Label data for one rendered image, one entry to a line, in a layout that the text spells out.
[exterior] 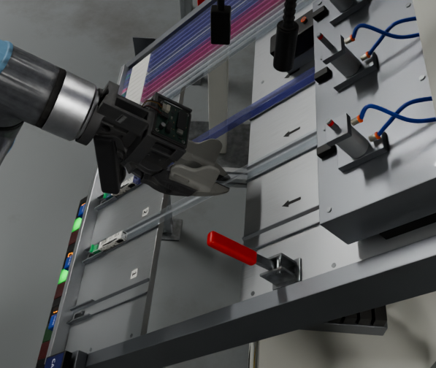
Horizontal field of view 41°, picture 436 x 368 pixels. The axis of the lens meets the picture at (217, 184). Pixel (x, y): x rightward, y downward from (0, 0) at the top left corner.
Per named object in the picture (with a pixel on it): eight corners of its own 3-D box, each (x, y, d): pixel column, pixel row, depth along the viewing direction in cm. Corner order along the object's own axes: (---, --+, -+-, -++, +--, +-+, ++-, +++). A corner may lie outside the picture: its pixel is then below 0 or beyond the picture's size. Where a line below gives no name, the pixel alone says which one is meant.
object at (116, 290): (73, 372, 89) (55, 365, 87) (140, 76, 128) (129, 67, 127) (153, 346, 78) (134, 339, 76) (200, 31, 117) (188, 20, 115)
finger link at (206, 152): (248, 163, 76) (187, 139, 73) (224, 185, 81) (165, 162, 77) (248, 145, 78) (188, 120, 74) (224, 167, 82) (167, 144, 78)
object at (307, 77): (109, 201, 103) (102, 198, 103) (110, 195, 104) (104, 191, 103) (349, 60, 73) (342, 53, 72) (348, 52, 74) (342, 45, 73)
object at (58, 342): (82, 377, 91) (43, 364, 87) (145, 85, 131) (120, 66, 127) (87, 377, 91) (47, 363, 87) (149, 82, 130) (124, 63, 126)
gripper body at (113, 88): (190, 156, 69) (97, 114, 64) (158, 190, 75) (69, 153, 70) (197, 109, 73) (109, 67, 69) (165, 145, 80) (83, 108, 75)
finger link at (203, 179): (245, 191, 74) (182, 160, 70) (220, 211, 78) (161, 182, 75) (247, 172, 76) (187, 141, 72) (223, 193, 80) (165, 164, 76)
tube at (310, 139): (96, 255, 97) (90, 253, 96) (98, 248, 98) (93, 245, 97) (354, 124, 67) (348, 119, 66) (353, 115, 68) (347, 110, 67)
